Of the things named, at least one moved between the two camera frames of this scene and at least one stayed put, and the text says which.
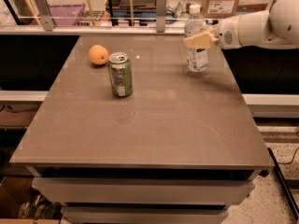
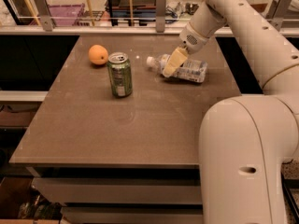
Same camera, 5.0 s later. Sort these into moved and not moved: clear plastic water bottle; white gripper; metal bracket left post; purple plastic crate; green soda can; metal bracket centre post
Moved: clear plastic water bottle; white gripper
Not moved: metal bracket left post; green soda can; purple plastic crate; metal bracket centre post
